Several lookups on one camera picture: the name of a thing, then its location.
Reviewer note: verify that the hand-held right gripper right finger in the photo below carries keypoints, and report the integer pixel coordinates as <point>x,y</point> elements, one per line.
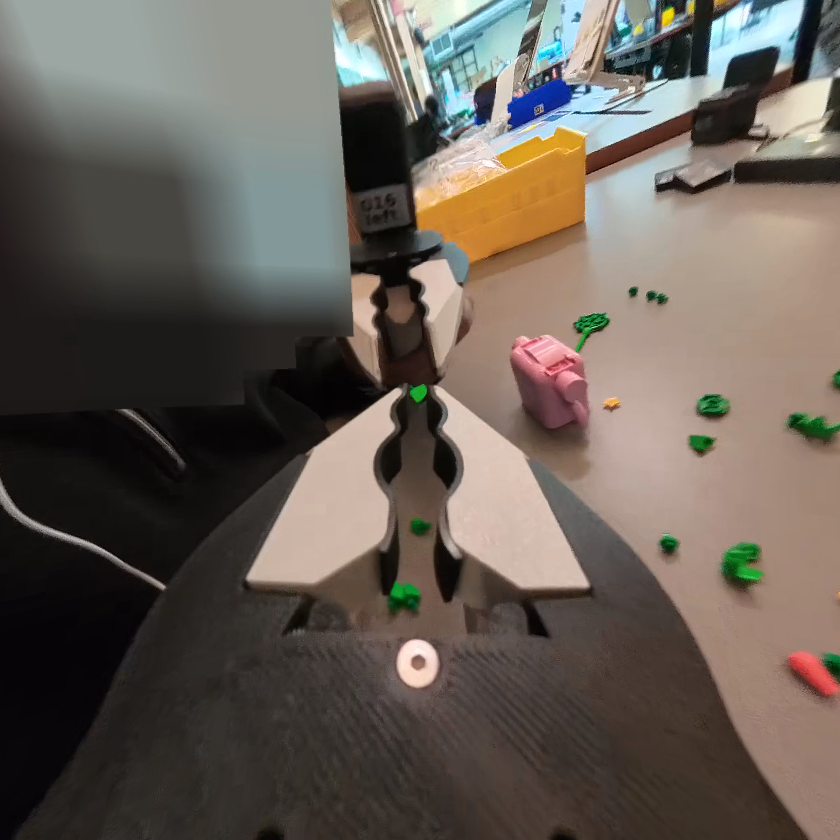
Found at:
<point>512,525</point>

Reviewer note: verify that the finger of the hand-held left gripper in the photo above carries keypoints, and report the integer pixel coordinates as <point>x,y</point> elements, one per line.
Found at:
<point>446,308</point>
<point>366,328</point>

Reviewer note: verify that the green clawed plant brick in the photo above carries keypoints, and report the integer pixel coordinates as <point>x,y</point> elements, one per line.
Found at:
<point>741,563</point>

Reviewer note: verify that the clear plastic bags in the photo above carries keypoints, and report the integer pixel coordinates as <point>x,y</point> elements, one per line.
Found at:
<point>459,164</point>

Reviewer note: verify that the green half-dome brick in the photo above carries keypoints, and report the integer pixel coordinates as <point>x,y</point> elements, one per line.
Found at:
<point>701,443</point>

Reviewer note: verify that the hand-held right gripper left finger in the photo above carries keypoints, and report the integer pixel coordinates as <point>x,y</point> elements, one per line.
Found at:
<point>321,525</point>

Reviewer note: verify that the green leaf brick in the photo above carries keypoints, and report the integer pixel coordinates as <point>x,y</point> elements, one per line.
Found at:
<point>418,394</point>

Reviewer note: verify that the wooden cardboard stand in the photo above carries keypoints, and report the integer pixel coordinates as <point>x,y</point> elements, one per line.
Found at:
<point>597,39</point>

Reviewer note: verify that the small black flat device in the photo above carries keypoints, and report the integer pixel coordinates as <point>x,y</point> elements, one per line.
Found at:
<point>695,176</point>

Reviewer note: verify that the yellow plastic bin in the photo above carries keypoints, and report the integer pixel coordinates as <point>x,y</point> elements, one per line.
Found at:
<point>512,203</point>

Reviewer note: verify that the green spiky plant brick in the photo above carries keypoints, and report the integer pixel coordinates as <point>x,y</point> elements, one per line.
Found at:
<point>814,426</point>

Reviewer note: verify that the scattered green leaf pieces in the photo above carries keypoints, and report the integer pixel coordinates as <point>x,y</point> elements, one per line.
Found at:
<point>403,597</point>

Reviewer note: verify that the black flat bar device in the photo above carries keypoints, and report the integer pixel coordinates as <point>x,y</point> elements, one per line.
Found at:
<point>787,161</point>

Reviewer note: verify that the black desktop device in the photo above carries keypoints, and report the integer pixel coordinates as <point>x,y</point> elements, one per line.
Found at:
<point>751,65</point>

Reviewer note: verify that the person's left hand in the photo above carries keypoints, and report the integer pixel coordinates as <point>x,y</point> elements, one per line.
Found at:
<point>407,371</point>

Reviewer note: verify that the black camera box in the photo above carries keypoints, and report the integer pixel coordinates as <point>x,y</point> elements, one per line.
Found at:
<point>725,115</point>

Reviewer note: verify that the pink brick watering can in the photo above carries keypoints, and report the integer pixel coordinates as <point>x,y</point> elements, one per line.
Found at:
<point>548,380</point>

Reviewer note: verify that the red cone brick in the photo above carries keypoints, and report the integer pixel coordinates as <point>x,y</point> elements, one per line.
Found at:
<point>814,673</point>

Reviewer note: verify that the blue plastic bin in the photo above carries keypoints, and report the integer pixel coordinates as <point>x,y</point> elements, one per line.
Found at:
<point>538,105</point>

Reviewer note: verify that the black pole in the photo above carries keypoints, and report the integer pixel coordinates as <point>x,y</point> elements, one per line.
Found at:
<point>701,33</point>

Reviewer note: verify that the green flat stem piece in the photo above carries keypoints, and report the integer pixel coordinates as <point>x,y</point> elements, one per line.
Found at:
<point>590,323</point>

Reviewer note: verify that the person's black jacket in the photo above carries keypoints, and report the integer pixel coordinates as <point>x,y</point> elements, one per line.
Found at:
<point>131,492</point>

